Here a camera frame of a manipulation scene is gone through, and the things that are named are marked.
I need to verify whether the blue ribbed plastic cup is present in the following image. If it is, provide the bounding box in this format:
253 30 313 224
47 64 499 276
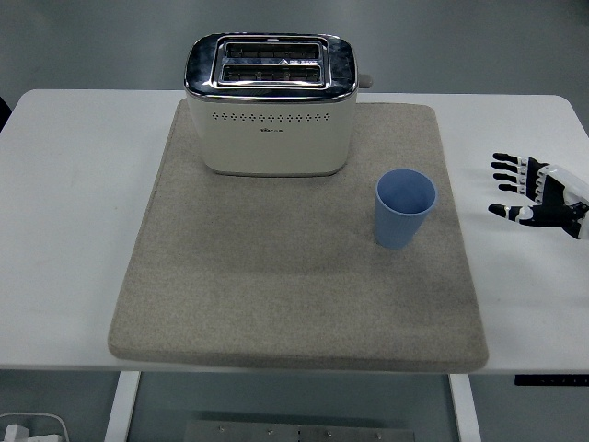
374 169 437 251

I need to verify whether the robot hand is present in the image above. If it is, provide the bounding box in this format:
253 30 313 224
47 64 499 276
487 151 589 241

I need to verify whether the beige fabric mat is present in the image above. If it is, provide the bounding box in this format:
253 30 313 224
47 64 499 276
107 99 490 373

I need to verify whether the white chrome two-slot toaster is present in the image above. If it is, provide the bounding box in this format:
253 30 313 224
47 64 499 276
183 31 375 179

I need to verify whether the white table leg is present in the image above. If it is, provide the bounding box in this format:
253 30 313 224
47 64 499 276
101 370 142 442
448 373 482 442

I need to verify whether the black table control panel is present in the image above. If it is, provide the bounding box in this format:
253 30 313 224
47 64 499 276
514 375 589 388

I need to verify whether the white plug block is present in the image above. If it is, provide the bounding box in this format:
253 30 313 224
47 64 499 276
2 422 29 442

